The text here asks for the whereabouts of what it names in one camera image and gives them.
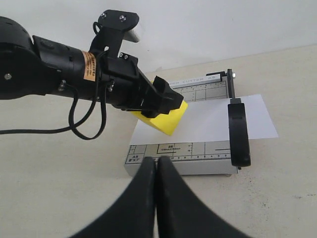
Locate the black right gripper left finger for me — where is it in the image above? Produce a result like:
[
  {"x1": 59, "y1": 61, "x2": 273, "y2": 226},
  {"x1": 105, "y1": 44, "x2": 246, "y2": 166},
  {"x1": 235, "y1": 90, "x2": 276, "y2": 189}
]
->
[{"x1": 72, "y1": 157, "x2": 156, "y2": 238}]

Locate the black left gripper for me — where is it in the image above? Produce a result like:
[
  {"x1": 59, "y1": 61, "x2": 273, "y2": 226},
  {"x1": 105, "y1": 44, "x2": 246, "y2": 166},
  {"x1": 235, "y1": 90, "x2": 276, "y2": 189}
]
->
[{"x1": 98, "y1": 51, "x2": 184, "y2": 118}]

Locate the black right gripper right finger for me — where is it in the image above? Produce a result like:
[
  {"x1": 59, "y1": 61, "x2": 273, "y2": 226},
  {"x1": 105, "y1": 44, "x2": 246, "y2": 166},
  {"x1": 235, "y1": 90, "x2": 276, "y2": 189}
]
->
[{"x1": 156, "y1": 156, "x2": 249, "y2": 238}]

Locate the yellow foam cube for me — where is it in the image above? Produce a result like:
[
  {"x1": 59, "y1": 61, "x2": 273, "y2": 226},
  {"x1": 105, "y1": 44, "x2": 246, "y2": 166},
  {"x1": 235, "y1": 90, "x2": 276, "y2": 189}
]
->
[{"x1": 130, "y1": 80, "x2": 189, "y2": 136}]

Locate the white paper sheet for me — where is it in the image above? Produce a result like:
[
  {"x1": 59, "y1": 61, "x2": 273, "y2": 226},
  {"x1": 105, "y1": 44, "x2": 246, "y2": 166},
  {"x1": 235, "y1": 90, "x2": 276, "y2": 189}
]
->
[{"x1": 130, "y1": 94, "x2": 278, "y2": 145}]

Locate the black cutter blade lever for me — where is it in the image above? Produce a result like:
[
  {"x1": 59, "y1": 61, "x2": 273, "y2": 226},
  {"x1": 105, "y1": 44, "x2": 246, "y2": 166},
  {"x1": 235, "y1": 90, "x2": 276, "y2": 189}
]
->
[{"x1": 227, "y1": 69, "x2": 251, "y2": 167}]

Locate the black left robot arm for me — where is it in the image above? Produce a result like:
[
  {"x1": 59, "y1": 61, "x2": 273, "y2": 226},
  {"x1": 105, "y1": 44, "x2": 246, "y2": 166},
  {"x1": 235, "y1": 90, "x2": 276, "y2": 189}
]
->
[{"x1": 0, "y1": 9, "x2": 184, "y2": 118}]

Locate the grey metal paper cutter base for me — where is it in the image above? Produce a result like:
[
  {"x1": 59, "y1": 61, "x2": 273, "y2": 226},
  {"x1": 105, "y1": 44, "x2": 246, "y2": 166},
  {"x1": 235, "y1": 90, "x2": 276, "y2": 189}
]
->
[{"x1": 124, "y1": 69, "x2": 238, "y2": 176}]

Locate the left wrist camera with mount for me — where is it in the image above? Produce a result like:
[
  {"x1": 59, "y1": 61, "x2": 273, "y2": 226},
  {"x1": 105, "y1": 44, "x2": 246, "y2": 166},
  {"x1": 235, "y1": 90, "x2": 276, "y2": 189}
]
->
[{"x1": 89, "y1": 9, "x2": 142, "y2": 58}]

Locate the black camera cable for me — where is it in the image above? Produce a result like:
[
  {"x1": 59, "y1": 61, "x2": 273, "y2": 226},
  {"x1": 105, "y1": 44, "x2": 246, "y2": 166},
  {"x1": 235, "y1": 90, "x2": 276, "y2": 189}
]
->
[{"x1": 0, "y1": 47, "x2": 114, "y2": 141}]

